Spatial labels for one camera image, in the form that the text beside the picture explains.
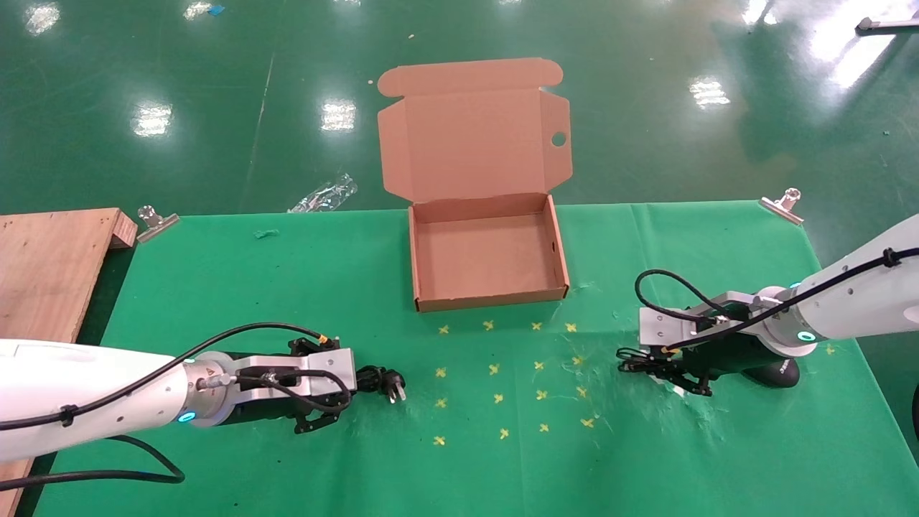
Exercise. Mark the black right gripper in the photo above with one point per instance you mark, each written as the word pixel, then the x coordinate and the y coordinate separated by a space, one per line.
pixel 729 353

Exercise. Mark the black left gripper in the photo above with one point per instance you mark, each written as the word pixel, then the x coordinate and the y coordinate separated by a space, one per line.
pixel 266 411

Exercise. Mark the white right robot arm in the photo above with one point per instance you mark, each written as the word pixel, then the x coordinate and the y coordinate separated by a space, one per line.
pixel 861 301

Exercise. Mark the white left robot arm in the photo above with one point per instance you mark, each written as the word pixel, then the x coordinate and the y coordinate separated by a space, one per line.
pixel 72 380

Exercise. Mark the open brown cardboard box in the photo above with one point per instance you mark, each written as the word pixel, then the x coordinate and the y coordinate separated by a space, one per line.
pixel 467 143

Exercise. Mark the silver metal table clamp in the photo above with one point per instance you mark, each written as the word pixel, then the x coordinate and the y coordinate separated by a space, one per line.
pixel 154 224
pixel 782 207

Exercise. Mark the clear plastic bag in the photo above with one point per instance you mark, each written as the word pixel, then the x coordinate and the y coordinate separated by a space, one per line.
pixel 327 194

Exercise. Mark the brown wooden board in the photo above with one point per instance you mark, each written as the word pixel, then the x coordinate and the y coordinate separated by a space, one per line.
pixel 43 273

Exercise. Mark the black floor stand base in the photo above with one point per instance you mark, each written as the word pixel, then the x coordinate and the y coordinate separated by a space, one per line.
pixel 887 25

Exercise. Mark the blue floor tape piece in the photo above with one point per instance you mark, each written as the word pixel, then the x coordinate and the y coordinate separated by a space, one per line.
pixel 215 9

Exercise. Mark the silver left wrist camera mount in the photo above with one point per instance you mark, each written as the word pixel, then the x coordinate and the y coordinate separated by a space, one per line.
pixel 330 373

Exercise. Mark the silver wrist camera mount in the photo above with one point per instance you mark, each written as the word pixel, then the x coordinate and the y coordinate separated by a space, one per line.
pixel 330 373
pixel 660 327

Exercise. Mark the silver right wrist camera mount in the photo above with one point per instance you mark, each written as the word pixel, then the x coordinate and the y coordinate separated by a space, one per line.
pixel 660 327

